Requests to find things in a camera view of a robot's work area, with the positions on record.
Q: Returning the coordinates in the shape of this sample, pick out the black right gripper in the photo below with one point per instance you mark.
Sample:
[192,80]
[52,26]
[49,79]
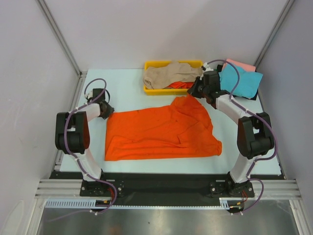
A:
[194,88]

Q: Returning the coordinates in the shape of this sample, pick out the light blue folded t-shirt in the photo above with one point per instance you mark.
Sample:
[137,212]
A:
[244,80]

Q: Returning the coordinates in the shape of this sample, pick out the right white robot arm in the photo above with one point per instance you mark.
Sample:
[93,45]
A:
[254,136]

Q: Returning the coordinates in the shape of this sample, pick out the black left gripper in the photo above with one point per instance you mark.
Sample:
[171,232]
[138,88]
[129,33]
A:
[109,111]

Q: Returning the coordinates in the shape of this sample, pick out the orange t-shirt in tray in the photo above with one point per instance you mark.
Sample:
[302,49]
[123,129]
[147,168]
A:
[181,85]

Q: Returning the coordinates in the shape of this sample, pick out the left aluminium frame post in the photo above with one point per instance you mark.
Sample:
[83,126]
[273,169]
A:
[47,13]

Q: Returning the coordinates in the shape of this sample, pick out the white slotted cable duct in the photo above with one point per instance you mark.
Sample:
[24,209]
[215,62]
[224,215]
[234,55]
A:
[100,204]

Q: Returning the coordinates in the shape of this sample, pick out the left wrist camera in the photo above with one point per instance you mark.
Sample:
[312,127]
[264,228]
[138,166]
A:
[98,95]

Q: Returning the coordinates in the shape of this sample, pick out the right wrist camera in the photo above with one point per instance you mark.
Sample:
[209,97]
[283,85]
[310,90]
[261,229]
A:
[205,67]

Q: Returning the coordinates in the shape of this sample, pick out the right aluminium frame post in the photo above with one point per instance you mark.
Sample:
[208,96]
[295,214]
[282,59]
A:
[274,32]

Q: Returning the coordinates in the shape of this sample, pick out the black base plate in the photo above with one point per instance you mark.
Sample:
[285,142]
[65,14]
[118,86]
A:
[167,187]

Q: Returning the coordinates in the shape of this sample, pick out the aluminium frame post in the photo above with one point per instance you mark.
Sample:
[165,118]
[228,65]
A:
[274,32]
[47,13]

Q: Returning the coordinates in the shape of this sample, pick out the orange t-shirt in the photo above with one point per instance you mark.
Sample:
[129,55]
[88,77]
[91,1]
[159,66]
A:
[181,85]
[182,129]

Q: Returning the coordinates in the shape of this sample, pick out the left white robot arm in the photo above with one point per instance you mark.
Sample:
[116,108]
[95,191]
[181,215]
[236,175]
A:
[73,138]

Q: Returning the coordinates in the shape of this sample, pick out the beige t-shirt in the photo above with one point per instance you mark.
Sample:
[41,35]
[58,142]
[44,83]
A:
[161,77]

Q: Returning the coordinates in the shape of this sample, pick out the black folded t-shirt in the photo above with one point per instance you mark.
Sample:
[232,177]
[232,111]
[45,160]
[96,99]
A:
[253,96]

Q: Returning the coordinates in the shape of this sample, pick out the pink folded t-shirt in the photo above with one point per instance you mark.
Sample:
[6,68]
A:
[245,67]

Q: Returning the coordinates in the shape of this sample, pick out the yellow plastic tray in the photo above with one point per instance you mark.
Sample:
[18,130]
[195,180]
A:
[169,91]

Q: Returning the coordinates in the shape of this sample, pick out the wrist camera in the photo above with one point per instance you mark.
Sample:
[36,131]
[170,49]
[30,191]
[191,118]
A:
[98,95]
[205,67]

